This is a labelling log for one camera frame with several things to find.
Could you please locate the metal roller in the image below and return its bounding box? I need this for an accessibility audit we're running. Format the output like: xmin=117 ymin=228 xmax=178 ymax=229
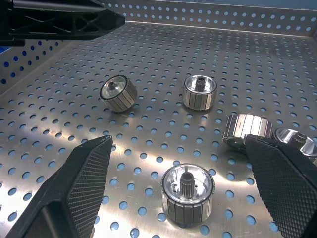
xmin=182 ymin=74 xmax=218 ymax=112
xmin=222 ymin=113 xmax=273 ymax=151
xmin=161 ymin=163 xmax=215 ymax=228
xmin=272 ymin=127 xmax=317 ymax=158
xmin=99 ymin=74 xmax=137 ymax=113

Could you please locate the perforated steel tray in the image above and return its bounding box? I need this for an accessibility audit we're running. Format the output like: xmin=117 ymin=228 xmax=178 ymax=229
xmin=0 ymin=0 xmax=317 ymax=238

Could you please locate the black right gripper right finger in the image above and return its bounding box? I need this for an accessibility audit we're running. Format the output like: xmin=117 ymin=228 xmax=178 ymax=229
xmin=244 ymin=134 xmax=317 ymax=238

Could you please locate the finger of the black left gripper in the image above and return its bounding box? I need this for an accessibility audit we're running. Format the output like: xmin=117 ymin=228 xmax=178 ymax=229
xmin=0 ymin=0 xmax=126 ymax=47

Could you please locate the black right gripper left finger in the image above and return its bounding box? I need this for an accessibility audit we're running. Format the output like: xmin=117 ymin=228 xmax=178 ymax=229
xmin=5 ymin=135 xmax=113 ymax=238

